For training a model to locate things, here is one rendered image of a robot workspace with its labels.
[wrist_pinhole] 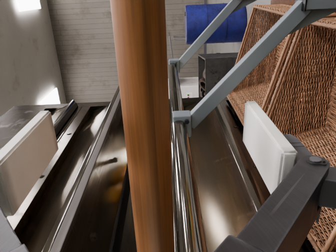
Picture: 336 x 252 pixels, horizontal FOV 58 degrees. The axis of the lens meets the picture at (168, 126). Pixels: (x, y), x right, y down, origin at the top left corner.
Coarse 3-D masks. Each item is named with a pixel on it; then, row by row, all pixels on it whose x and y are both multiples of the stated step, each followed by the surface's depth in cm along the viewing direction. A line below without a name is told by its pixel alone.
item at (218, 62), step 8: (200, 56) 390; (208, 56) 372; (216, 56) 367; (224, 56) 361; (232, 56) 356; (200, 64) 427; (208, 64) 348; (216, 64) 348; (224, 64) 348; (232, 64) 348; (264, 64) 355; (200, 72) 430; (208, 72) 350; (216, 72) 350; (224, 72) 350; (200, 80) 378; (208, 80) 353; (216, 80) 353; (200, 88) 422; (208, 88) 356; (200, 96) 403
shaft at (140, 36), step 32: (128, 0) 15; (160, 0) 16; (128, 32) 16; (160, 32) 16; (128, 64) 17; (160, 64) 17; (128, 96) 18; (160, 96) 18; (128, 128) 19; (160, 128) 19; (128, 160) 20; (160, 160) 19; (160, 192) 20; (160, 224) 21
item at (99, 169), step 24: (120, 120) 130; (96, 144) 100; (120, 144) 121; (96, 168) 89; (120, 168) 113; (96, 192) 84; (120, 192) 106; (72, 216) 68; (96, 216) 80; (72, 240) 64; (96, 240) 76
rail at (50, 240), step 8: (112, 104) 134; (104, 120) 118; (96, 136) 106; (88, 152) 96; (88, 160) 91; (80, 168) 87; (80, 176) 83; (72, 184) 81; (72, 192) 77; (64, 208) 71; (64, 216) 69; (56, 224) 67; (56, 232) 64; (48, 240) 62; (48, 248) 60
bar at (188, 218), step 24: (240, 0) 94; (312, 0) 48; (216, 24) 96; (288, 24) 51; (192, 48) 100; (264, 48) 52; (168, 72) 93; (240, 72) 54; (216, 96) 56; (192, 120) 58; (192, 168) 43; (192, 192) 37; (192, 216) 33; (192, 240) 30
